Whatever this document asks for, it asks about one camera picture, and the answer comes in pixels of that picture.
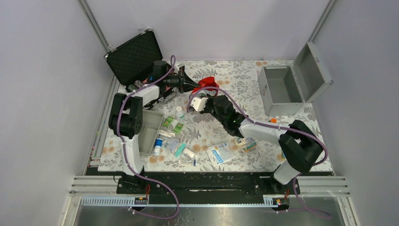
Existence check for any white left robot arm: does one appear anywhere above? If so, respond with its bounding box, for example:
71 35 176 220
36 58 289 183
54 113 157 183
108 60 199 194

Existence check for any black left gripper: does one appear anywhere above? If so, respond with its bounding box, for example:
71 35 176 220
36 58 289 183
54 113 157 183
163 69 200 94

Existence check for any white pill bottle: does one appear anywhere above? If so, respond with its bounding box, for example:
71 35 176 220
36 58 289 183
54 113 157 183
175 106 185 123

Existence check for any teal strip packet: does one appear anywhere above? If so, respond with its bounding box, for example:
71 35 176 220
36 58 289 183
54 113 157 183
174 143 186 157

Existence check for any purple cable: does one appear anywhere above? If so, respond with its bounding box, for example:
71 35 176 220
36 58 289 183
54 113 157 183
186 86 333 220
116 55 181 220

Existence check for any floral table mat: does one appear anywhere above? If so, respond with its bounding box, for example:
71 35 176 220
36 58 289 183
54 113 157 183
98 60 334 173

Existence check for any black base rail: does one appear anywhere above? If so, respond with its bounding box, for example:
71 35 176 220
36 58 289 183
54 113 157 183
116 172 300 205

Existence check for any green sachet lower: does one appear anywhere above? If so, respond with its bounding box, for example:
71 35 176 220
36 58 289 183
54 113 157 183
172 122 184 135

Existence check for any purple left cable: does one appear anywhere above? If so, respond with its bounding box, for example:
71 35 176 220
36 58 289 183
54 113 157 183
116 55 181 220

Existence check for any white bandage roll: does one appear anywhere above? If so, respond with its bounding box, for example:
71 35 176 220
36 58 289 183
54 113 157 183
183 147 196 159

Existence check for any green sachet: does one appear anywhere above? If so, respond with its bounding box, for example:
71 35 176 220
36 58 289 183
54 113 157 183
172 122 184 135
161 116 174 128

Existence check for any black poker chip case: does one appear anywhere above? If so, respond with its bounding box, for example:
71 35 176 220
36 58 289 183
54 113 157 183
104 29 163 94

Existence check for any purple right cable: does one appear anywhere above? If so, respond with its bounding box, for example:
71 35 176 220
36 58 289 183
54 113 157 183
186 86 333 220

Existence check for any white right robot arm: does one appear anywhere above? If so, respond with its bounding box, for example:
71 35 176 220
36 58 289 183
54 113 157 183
188 95 326 194

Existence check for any bandage roll packet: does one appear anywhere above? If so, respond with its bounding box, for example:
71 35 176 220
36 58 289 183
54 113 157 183
234 137 257 154

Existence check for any grey metal box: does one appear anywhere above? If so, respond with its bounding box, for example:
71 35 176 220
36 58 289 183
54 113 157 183
258 42 333 116

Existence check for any blue white gauze packet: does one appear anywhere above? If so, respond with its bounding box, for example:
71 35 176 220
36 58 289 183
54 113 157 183
206 142 235 166

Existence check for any grey plastic tray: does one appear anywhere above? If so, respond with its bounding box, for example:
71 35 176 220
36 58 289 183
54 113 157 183
138 110 164 156

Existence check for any red first aid pouch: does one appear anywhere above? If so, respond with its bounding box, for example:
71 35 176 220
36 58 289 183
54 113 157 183
191 76 219 97

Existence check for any green sachet upper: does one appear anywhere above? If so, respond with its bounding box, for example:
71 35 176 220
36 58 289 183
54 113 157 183
161 116 174 128

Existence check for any white blue-label bottle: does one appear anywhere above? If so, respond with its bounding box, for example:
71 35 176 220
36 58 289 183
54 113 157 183
153 138 163 156

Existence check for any clear syringe packet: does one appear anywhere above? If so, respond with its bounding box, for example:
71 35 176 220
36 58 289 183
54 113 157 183
178 158 197 166

